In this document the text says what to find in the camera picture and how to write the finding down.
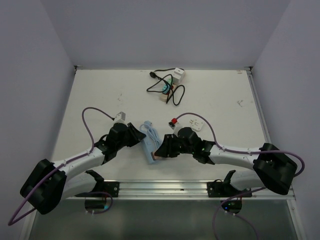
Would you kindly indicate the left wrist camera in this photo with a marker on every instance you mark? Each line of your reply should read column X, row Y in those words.
column 120, row 118

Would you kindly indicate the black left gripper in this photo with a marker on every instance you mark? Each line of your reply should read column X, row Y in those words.
column 136, row 135

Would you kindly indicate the white charger near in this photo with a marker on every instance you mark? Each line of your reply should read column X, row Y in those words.
column 176, row 79

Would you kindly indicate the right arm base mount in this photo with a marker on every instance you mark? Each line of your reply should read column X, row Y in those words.
column 217, row 189

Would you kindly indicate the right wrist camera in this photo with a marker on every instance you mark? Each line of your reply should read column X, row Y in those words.
column 173, row 123

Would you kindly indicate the pink USB charger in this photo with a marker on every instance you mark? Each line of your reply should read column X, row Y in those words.
column 156, row 158

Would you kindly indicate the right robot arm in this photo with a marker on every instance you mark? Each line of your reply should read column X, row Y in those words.
column 264, row 167

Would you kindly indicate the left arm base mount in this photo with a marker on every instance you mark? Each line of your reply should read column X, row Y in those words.
column 110, row 187

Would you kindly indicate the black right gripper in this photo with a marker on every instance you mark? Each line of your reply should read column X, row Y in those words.
column 166, row 149

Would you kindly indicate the beige power strip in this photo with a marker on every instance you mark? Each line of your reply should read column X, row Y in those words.
column 170, row 94

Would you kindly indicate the white multi-port adapter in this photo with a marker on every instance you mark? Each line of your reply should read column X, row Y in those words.
column 196, row 124

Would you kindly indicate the teal plug adapter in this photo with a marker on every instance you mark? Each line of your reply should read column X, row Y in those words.
column 165, row 89

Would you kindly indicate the aluminium table edge rail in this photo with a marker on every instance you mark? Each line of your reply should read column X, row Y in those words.
column 168, row 210

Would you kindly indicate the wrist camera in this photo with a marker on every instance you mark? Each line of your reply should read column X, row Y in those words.
column 120, row 118
column 173, row 123

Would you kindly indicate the light blue power strip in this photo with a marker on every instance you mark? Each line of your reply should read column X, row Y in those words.
column 148, row 147

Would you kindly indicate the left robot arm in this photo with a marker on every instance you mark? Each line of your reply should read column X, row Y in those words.
column 51, row 182

